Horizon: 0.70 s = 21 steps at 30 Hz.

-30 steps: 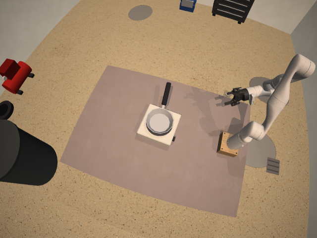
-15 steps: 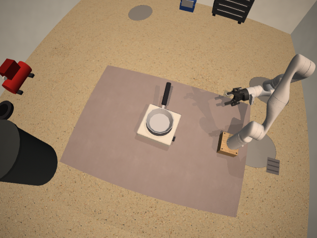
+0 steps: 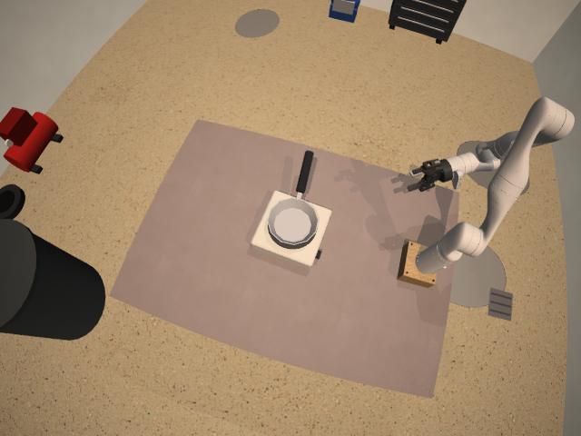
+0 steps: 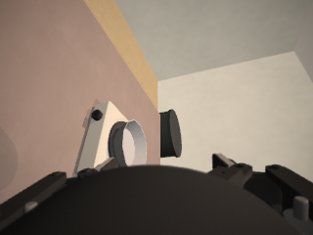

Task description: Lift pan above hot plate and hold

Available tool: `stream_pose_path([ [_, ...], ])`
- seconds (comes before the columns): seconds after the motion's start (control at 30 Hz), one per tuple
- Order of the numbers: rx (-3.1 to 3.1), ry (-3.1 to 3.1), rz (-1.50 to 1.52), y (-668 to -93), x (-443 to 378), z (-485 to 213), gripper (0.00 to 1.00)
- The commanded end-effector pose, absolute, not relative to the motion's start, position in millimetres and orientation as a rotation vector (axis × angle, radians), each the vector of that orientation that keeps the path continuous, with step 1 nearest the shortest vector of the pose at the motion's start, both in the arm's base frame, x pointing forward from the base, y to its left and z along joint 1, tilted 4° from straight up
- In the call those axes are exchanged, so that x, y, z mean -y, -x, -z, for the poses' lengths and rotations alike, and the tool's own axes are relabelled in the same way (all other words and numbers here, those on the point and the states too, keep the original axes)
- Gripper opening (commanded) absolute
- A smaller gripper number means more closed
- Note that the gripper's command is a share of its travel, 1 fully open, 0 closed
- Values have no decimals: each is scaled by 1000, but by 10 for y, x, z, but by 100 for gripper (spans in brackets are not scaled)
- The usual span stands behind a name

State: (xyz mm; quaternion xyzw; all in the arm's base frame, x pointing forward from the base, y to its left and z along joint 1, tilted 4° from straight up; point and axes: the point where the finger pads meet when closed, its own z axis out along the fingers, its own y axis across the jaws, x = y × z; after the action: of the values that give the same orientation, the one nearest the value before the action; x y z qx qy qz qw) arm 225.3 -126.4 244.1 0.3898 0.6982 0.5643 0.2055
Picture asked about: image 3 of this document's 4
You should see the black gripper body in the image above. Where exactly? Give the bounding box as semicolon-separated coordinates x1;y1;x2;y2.
423;159;453;183

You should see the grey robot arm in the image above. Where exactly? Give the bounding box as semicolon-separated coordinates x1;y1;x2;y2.
415;97;575;274

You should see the grey frying pan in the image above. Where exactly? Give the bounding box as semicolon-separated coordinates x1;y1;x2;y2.
268;151;319;245

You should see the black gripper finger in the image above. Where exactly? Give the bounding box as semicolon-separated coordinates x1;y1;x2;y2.
408;177;436;192
410;159;441;178

